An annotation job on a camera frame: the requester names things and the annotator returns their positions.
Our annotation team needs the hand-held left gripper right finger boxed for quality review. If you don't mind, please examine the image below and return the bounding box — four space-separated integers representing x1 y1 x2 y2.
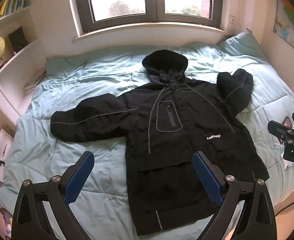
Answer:
191 151 277 240

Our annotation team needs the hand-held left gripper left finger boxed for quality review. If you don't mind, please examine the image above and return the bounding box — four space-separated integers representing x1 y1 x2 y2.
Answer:
11 151 95 240

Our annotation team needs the black hooded jacket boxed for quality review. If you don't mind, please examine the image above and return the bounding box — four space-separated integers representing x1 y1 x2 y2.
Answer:
50 50 269 236

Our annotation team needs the light blue pillow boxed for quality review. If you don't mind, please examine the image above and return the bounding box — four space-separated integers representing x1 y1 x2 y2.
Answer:
217 30 270 67

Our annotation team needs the light blue duvet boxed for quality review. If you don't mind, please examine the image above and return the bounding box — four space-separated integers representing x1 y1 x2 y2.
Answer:
0 36 294 240

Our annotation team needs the stack of flat books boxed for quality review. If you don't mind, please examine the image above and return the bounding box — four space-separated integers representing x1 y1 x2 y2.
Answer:
23 71 46 93

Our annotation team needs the white bookshelf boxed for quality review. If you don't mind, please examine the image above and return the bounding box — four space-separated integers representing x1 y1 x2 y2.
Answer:
0 0 47 140

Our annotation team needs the black box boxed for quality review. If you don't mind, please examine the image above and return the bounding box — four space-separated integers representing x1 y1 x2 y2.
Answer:
8 27 27 53

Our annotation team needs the white window sill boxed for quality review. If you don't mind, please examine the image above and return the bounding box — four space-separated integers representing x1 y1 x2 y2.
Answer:
73 26 234 47

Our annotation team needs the dark framed window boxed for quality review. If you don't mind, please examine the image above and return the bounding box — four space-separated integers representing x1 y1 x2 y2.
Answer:
66 0 224 34

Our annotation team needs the black cable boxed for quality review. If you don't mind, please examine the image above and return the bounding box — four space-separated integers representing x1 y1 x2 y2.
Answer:
274 196 294 215

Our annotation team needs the wall map poster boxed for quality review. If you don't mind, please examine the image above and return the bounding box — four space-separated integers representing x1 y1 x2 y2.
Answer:
273 0 294 61

